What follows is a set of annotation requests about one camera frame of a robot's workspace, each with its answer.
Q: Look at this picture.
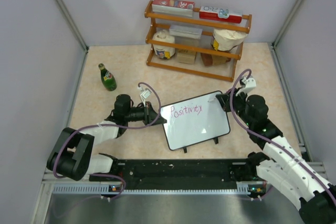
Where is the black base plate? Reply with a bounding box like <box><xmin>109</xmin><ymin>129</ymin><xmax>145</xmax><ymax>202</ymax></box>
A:
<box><xmin>89</xmin><ymin>158</ymin><xmax>266</xmax><ymax>190</ymax></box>

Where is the red white box right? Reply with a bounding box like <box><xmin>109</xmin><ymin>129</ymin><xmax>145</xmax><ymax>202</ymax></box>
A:
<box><xmin>199</xmin><ymin>6</ymin><xmax>243</xmax><ymax>24</ymax></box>

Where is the red white box left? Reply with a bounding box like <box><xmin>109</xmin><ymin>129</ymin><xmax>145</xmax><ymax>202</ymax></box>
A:
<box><xmin>152</xmin><ymin>0</ymin><xmax>195</xmax><ymax>17</ymax></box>

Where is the clear plastic container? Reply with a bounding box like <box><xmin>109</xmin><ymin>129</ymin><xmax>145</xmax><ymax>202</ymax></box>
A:
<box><xmin>169</xmin><ymin>25</ymin><xmax>203</xmax><ymax>47</ymax></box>

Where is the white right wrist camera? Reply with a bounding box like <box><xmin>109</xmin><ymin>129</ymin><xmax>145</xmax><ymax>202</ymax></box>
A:
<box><xmin>236</xmin><ymin>76</ymin><xmax>257</xmax><ymax>96</ymax></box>

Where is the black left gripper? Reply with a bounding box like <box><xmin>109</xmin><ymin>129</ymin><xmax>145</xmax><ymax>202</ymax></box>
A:
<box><xmin>125</xmin><ymin>101</ymin><xmax>166</xmax><ymax>126</ymax></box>

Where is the green glass bottle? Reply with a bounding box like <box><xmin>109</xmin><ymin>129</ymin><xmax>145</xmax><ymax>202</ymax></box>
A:
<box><xmin>98</xmin><ymin>63</ymin><xmax>117</xmax><ymax>91</ymax></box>

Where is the tan cardboard box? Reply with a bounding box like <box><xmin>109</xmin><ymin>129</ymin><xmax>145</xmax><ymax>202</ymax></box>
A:
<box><xmin>177</xmin><ymin>49</ymin><xmax>197</xmax><ymax>65</ymax></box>

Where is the white wrapped jar right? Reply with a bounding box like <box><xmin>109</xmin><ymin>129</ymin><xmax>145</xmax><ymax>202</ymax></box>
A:
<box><xmin>212</xmin><ymin>29</ymin><xmax>248</xmax><ymax>51</ymax></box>

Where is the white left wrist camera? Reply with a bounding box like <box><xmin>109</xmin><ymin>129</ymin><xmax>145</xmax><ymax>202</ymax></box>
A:
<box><xmin>138</xmin><ymin>86</ymin><xmax>152</xmax><ymax>106</ymax></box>

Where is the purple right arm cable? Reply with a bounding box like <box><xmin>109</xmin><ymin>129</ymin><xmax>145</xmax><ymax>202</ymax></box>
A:
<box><xmin>227</xmin><ymin>69</ymin><xmax>336</xmax><ymax>201</ymax></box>

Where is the white whiteboard black frame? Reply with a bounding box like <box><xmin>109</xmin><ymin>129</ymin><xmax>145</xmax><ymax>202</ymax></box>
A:
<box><xmin>160</xmin><ymin>90</ymin><xmax>230</xmax><ymax>151</ymax></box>

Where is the grey slotted cable duct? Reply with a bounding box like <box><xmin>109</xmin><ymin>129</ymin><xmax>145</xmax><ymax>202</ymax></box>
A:
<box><xmin>52</xmin><ymin>184</ymin><xmax>266</xmax><ymax>195</ymax></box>

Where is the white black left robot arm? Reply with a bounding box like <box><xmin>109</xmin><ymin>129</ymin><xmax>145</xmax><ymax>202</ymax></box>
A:
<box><xmin>47</xmin><ymin>94</ymin><xmax>167</xmax><ymax>181</ymax></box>

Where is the red white box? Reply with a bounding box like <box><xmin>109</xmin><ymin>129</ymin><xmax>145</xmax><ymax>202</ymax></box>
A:
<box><xmin>199</xmin><ymin>6</ymin><xmax>243</xmax><ymax>24</ymax></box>
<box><xmin>152</xmin><ymin>0</ymin><xmax>195</xmax><ymax>17</ymax></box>

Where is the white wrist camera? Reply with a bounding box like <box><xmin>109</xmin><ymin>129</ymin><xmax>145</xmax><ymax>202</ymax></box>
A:
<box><xmin>138</xmin><ymin>86</ymin><xmax>152</xmax><ymax>106</ymax></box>
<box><xmin>236</xmin><ymin>76</ymin><xmax>257</xmax><ymax>96</ymax></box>

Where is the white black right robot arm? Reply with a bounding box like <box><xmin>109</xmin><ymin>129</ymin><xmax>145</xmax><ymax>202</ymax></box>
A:
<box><xmin>215</xmin><ymin>90</ymin><xmax>335</xmax><ymax>223</ymax></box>

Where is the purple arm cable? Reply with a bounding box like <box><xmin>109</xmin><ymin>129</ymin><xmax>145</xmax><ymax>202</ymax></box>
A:
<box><xmin>52</xmin><ymin>82</ymin><xmax>161</xmax><ymax>200</ymax></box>
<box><xmin>227</xmin><ymin>69</ymin><xmax>336</xmax><ymax>201</ymax></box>

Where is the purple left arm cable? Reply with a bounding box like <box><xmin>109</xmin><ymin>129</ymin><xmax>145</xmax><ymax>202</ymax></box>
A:
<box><xmin>52</xmin><ymin>82</ymin><xmax>161</xmax><ymax>200</ymax></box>

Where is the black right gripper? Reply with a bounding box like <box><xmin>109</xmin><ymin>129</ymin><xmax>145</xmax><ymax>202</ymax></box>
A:
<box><xmin>217</xmin><ymin>87</ymin><xmax>253</xmax><ymax>127</ymax></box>

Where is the brown bread package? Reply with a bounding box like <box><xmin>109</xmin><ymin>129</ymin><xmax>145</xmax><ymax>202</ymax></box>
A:
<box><xmin>201</xmin><ymin>53</ymin><xmax>230</xmax><ymax>67</ymax></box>

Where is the orange wooden shelf rack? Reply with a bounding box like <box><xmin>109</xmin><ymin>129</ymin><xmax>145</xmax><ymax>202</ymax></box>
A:
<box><xmin>144</xmin><ymin>0</ymin><xmax>252</xmax><ymax>82</ymax></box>

